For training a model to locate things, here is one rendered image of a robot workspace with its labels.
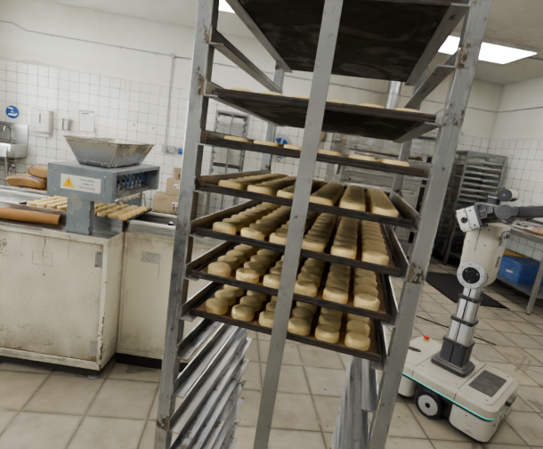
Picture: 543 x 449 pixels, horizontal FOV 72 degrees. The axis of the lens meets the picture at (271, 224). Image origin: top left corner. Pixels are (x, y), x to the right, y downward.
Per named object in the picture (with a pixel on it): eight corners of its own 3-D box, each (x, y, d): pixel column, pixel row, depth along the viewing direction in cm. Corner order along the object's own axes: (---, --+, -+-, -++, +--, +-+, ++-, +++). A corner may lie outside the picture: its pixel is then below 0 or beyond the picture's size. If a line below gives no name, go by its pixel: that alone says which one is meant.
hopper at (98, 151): (60, 162, 193) (61, 134, 190) (109, 159, 248) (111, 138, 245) (116, 170, 193) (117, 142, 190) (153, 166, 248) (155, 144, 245)
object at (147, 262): (113, 365, 227) (123, 221, 209) (134, 337, 261) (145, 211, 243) (228, 383, 227) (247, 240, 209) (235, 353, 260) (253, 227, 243)
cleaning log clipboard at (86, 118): (95, 137, 592) (97, 110, 584) (95, 137, 590) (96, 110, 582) (77, 134, 589) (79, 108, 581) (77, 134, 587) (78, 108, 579)
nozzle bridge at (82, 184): (44, 229, 192) (46, 162, 185) (109, 208, 263) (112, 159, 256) (109, 239, 192) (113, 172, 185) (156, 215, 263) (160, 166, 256)
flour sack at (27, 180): (36, 190, 510) (36, 178, 507) (4, 186, 505) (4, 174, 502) (60, 184, 580) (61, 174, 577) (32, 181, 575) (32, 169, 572)
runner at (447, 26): (404, 85, 120) (406, 75, 119) (413, 85, 119) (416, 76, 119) (450, 4, 58) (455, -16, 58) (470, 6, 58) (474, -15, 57)
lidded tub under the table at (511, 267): (493, 273, 502) (498, 254, 497) (524, 276, 509) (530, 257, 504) (514, 283, 465) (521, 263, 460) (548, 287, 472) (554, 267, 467)
